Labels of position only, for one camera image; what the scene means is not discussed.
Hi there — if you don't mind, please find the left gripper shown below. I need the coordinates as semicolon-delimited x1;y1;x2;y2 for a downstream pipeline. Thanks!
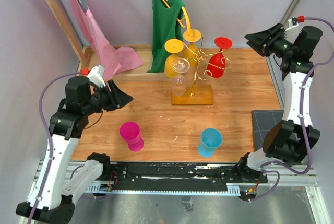
83;79;134;115

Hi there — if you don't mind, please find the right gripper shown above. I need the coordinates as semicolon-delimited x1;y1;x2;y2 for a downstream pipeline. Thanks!
244;23;295;59

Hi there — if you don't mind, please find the magenta goblet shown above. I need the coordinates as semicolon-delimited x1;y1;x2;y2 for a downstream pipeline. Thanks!
120;122;144;152

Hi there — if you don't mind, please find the red goblet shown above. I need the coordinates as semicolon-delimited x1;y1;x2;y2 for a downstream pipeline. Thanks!
206;37;233;78

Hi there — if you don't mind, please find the clear wine glass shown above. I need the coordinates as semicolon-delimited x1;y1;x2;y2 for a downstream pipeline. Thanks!
171;58;190;96

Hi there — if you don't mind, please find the yellow goblet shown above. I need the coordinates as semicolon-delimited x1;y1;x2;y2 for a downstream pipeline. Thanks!
164;39;184;78
183;29;201;68

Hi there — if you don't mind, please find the blue goblet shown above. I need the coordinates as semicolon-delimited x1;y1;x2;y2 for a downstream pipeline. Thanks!
198;128;223;158

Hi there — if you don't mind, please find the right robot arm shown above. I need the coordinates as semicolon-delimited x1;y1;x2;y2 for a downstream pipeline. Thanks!
235;23;323;182

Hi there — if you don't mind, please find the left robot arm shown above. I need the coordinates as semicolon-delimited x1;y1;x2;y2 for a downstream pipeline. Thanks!
16;76;133;223

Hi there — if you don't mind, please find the wooden rack base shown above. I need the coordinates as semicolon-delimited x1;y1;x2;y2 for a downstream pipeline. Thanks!
171;84;213;106

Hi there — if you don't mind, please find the pink cloth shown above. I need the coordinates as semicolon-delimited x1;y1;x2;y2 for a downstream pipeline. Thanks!
69;0;144;80

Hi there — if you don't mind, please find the wooden clothes stand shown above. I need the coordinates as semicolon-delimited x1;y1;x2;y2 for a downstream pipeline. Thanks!
30;0;181;84

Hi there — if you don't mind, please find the dark grey checked cloth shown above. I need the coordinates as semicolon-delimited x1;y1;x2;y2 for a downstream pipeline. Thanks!
252;110;283;151

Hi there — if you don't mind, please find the green tank top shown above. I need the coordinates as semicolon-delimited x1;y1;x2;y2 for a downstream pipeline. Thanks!
149;0;184;73

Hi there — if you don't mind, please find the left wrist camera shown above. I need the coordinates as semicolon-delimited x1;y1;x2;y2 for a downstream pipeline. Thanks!
81;65;106;88

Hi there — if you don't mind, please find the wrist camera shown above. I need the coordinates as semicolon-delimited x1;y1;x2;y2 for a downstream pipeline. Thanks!
284;15;305;39
81;65;106;88

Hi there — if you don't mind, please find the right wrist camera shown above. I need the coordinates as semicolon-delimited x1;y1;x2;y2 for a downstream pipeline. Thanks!
284;15;305;39

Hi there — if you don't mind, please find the gold wire glass rack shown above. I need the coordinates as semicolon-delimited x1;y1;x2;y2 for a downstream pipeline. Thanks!
191;34;215;96

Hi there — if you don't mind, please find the black mounting rail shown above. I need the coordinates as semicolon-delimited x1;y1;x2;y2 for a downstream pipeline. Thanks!
85;162;268;195

